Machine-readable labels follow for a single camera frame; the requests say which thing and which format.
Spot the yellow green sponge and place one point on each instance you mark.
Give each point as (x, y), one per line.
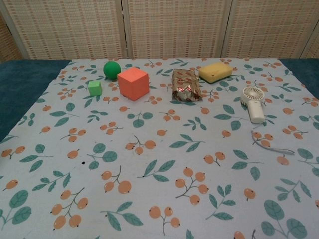
(214, 71)

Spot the green ball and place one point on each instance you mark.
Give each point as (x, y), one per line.
(111, 69)

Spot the floral fruit print tablecloth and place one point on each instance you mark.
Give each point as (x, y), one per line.
(159, 159)

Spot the gold foil snack packet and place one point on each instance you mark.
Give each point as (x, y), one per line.
(185, 85)

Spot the small green cube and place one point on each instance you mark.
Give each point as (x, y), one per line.
(95, 88)

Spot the small white handheld fan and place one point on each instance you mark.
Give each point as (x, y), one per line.
(255, 107)

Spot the woven folding screen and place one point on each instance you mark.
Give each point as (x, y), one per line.
(159, 28)

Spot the large orange cube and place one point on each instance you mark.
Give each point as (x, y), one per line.
(133, 83)

